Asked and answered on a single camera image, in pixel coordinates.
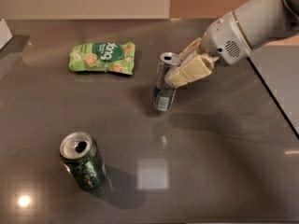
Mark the grey side table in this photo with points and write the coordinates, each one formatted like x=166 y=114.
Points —
x=278 y=67

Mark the silver redbull can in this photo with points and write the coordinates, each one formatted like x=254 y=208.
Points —
x=163 y=94

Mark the white box at left edge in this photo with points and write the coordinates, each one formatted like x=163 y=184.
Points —
x=5 y=34

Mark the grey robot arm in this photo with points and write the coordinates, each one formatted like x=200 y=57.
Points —
x=264 y=21

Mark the green soda can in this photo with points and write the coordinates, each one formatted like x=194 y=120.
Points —
x=81 y=157

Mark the green snack bag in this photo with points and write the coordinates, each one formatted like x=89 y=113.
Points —
x=103 y=57

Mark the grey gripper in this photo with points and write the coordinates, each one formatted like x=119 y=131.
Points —
x=223 y=38

